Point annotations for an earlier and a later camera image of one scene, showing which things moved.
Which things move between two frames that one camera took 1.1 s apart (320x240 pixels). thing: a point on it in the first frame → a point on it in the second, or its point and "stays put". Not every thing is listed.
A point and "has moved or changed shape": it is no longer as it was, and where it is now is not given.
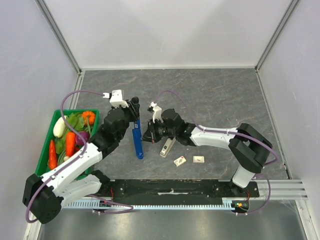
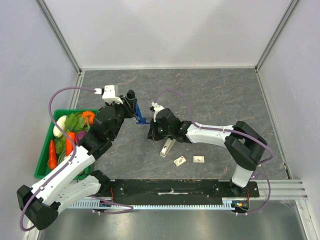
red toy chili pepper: x=52 y=162 stays put
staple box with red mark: x=179 y=161 stays put
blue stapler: x=138 y=138 has moved or changed shape
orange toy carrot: x=70 y=143 stays put
